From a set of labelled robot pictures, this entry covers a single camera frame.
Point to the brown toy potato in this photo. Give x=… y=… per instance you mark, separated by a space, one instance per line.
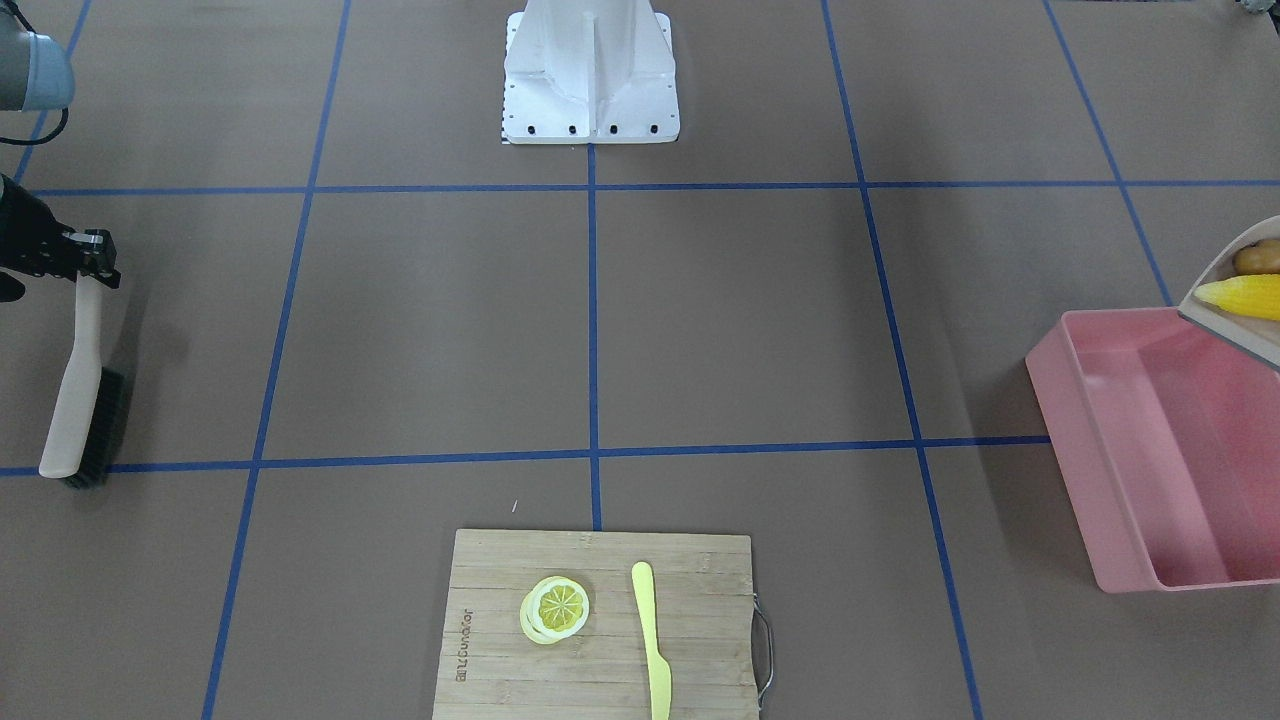
x=1260 y=258

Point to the white brush with black bristles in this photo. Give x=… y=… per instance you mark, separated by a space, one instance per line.
x=90 y=407

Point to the yellow toy corn cob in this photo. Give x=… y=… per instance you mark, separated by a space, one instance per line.
x=1255 y=296

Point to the yellow lemon slices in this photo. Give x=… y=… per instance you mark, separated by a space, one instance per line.
x=554 y=610

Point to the pink plastic bin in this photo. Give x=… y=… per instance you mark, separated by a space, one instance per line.
x=1166 y=437

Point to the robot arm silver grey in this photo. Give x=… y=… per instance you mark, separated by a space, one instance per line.
x=36 y=74

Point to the bamboo cutting board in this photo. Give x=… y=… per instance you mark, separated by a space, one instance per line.
x=705 y=608

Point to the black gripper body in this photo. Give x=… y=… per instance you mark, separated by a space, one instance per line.
x=30 y=238

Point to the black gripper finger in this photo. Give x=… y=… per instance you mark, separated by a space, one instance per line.
x=93 y=254

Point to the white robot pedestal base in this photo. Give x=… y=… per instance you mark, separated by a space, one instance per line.
x=589 y=72

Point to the yellow plastic knife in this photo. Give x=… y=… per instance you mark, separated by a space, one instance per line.
x=660 y=677

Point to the beige plastic dustpan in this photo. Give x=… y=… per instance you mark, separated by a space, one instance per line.
x=1255 y=337

